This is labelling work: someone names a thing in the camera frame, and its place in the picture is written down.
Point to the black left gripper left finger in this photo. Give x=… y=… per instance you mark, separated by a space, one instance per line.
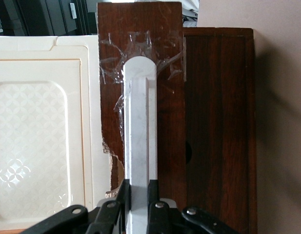
x=111 y=219

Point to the black equipment rack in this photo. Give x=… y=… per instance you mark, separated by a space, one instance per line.
x=43 y=17

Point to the clear adhesive tape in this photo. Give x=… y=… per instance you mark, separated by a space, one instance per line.
x=111 y=73

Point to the cream drawer cabinet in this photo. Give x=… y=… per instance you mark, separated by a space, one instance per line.
x=96 y=122

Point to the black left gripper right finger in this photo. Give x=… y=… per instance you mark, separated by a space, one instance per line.
x=160 y=219

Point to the dark wooden board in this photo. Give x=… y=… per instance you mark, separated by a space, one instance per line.
x=169 y=122

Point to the dark wood base board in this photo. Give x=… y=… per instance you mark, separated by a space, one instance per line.
x=221 y=122

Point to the cream drawer with patterned panel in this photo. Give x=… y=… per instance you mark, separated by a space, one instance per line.
x=30 y=122

